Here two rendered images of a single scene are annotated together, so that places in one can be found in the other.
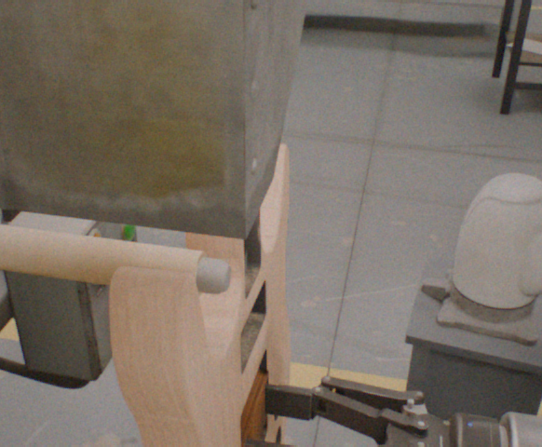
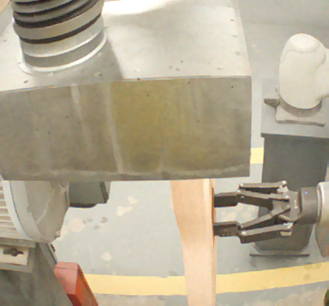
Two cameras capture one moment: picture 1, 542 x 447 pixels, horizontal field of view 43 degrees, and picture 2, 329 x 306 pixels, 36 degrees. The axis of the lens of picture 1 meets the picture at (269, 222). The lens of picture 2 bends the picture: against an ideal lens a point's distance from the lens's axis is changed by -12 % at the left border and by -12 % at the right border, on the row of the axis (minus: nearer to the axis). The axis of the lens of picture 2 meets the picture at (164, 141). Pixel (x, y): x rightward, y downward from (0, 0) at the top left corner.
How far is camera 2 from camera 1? 0.39 m
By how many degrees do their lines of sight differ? 13
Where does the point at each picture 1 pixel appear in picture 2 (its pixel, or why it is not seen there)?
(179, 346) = (203, 201)
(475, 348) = (297, 134)
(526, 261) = (315, 82)
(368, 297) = not seen: hidden behind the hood
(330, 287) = not seen: hidden behind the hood
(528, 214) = (312, 58)
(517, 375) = (318, 144)
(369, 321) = not seen: hidden behind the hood
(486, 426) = (312, 191)
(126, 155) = (210, 159)
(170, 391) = (199, 218)
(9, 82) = (169, 145)
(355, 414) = (258, 199)
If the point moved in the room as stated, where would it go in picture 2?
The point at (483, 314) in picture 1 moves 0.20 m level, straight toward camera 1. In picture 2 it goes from (299, 113) to (296, 159)
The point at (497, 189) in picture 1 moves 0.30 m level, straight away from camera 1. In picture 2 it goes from (295, 45) to (291, 1)
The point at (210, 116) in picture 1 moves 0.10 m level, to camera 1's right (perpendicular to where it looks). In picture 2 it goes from (240, 147) to (319, 131)
